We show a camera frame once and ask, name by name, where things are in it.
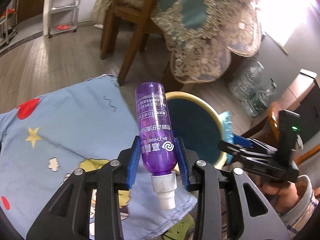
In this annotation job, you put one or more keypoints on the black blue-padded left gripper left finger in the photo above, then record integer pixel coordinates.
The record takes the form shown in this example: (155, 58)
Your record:
(67, 214)

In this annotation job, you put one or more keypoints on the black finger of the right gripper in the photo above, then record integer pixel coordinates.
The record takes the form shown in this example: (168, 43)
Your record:
(250, 144)

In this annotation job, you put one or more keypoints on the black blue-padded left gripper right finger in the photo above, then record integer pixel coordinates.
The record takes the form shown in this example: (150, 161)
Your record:
(249, 213)

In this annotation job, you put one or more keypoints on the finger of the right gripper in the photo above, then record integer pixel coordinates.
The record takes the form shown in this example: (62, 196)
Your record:
(234, 152)

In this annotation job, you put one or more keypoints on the purple plastic bottle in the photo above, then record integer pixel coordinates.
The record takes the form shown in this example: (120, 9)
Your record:
(157, 141)

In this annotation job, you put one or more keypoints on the right hand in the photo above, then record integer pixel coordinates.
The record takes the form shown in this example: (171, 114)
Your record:
(287, 196)

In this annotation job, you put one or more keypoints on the teal bin with yellow rim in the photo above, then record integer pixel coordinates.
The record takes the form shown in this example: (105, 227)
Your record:
(199, 126)

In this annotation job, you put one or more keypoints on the large clear water bottle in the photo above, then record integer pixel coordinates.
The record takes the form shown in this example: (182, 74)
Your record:
(244, 86)

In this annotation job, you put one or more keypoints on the beige black cabinet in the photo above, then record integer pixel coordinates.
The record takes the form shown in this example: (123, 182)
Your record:
(301, 97)

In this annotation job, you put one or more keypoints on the green slipper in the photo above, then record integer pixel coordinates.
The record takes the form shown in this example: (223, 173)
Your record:
(182, 230)

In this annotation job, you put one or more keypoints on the light blue cartoon cloth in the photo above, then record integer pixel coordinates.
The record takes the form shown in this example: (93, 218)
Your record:
(82, 126)

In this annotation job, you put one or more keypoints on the wooden chair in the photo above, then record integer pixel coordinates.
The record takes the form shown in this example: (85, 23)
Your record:
(130, 22)

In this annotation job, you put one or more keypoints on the grey metal shelf rack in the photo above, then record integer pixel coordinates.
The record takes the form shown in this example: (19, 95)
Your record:
(9, 23)

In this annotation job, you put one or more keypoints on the white wheeled shelf cart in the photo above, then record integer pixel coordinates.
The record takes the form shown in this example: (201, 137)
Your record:
(63, 17)

